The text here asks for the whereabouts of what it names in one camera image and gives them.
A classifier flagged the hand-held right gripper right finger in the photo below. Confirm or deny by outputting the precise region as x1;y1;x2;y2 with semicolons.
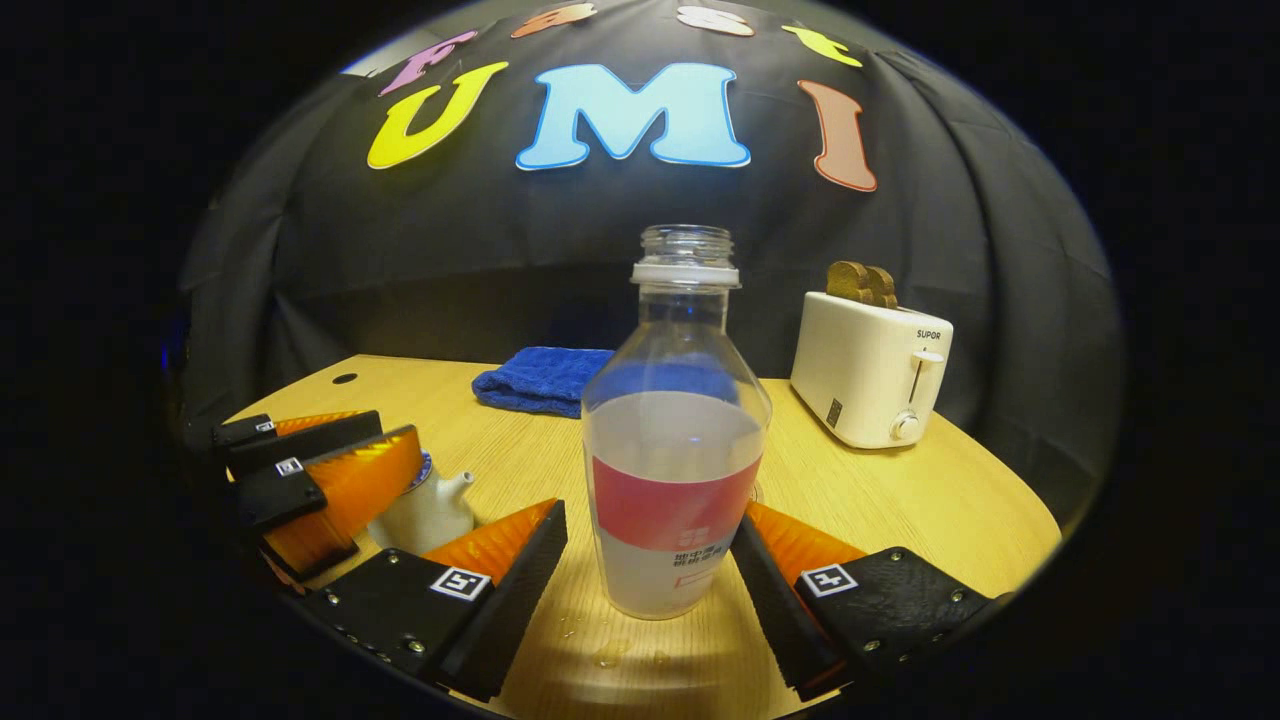
728;500;1013;703

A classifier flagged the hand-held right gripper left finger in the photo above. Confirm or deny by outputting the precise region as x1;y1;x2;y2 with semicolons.
300;498;569;703

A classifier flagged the black backdrop cloth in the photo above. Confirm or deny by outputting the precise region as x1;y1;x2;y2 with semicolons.
175;0;1126;531

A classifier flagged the white ceramic teacup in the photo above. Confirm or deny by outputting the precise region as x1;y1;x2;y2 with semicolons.
367;470;477;557

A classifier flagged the clear water bottle red label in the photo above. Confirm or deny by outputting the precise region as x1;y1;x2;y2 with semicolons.
581;224;773;621

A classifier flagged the white toaster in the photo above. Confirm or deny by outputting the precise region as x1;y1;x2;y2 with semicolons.
790;291;954;450

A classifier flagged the blue towel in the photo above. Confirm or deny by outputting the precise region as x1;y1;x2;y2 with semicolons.
472;346;616;419

